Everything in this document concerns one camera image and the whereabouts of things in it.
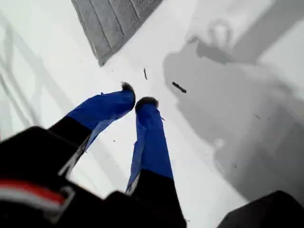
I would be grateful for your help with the grey striped towel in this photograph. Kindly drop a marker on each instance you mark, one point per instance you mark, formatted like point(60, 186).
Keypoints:
point(107, 23)

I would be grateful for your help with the thin dark debris stick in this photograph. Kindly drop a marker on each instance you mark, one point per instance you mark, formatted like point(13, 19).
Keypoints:
point(145, 74)

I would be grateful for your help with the thick dark debris stick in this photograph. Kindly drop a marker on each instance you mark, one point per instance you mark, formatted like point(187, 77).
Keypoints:
point(179, 87)

